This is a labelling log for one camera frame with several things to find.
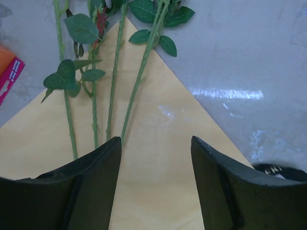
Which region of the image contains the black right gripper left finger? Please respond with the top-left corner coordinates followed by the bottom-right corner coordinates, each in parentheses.
top-left (0, 137), bottom-right (122, 230)

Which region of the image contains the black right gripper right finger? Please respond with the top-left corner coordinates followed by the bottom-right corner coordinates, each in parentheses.
top-left (190, 136), bottom-right (307, 230)

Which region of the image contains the black printed ribbon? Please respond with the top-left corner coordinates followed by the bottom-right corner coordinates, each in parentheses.
top-left (253, 163), bottom-right (307, 182)

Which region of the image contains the orange wrapping paper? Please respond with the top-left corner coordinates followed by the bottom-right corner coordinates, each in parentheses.
top-left (0, 18), bottom-right (255, 230)

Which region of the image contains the pink flower bunch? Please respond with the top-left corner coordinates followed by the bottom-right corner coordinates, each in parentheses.
top-left (43, 0), bottom-right (129, 160)

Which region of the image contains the white rose stem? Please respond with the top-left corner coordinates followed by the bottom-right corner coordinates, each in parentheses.
top-left (120, 0), bottom-right (195, 144)

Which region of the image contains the orange pink sponge box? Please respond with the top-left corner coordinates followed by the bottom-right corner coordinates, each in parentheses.
top-left (0, 45), bottom-right (25, 104)

